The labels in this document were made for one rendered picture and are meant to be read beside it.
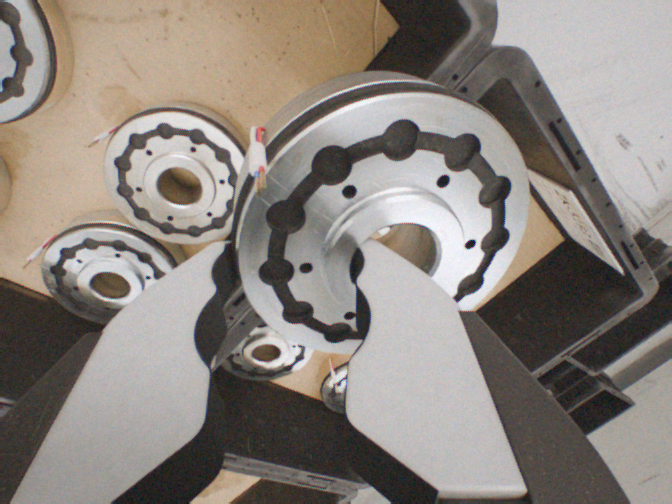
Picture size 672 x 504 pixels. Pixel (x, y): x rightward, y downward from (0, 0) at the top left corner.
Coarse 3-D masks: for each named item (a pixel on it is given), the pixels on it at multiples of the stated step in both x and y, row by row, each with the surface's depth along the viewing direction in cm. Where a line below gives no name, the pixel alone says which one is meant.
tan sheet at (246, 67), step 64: (64, 0) 20; (128, 0) 21; (192, 0) 21; (256, 0) 22; (320, 0) 22; (128, 64) 23; (192, 64) 23; (256, 64) 24; (320, 64) 25; (0, 128) 23; (64, 128) 24; (64, 192) 26; (0, 256) 28; (192, 256) 31
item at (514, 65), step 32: (480, 64) 17; (512, 64) 17; (480, 96) 18; (544, 96) 18; (544, 128) 20; (576, 160) 21; (608, 224) 25; (640, 256) 27; (640, 288) 30; (256, 320) 24; (608, 320) 32; (224, 352) 25; (320, 480) 39; (352, 480) 41
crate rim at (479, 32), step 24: (456, 0) 15; (480, 0) 15; (480, 24) 16; (456, 48) 16; (480, 48) 17; (432, 72) 17; (456, 72) 17; (240, 288) 22; (240, 312) 23; (0, 408) 24
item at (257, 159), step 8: (256, 128) 10; (264, 128) 11; (256, 136) 10; (256, 144) 9; (256, 152) 8; (264, 152) 9; (256, 160) 8; (264, 160) 8; (256, 168) 8; (264, 168) 8; (256, 176) 8; (264, 176) 7; (256, 184) 7; (264, 184) 7; (256, 192) 7
